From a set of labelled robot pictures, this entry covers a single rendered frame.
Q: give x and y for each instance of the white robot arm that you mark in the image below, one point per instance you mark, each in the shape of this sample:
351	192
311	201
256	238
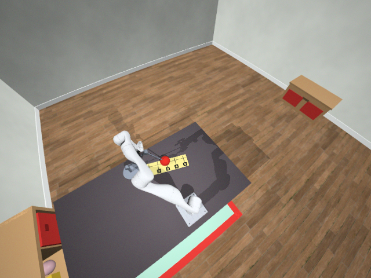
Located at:
142	179

